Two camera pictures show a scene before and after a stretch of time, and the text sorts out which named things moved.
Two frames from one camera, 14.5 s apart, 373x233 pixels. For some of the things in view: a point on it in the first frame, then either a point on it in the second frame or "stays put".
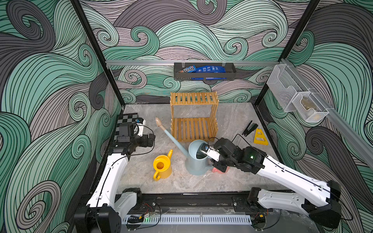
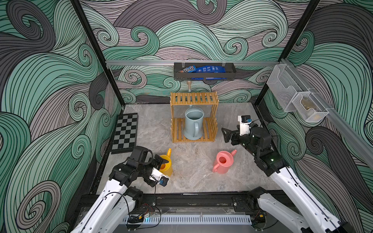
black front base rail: [127, 202] stays put
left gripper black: [144, 143] → [155, 163]
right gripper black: [221, 165] → [230, 136]
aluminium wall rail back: [188, 61] stays put
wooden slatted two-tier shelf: [194, 115] stays put
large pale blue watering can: [194, 165] → [193, 127]
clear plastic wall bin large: [283, 84] stays put
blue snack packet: [210, 69] stays put
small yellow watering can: [162, 166] stays put
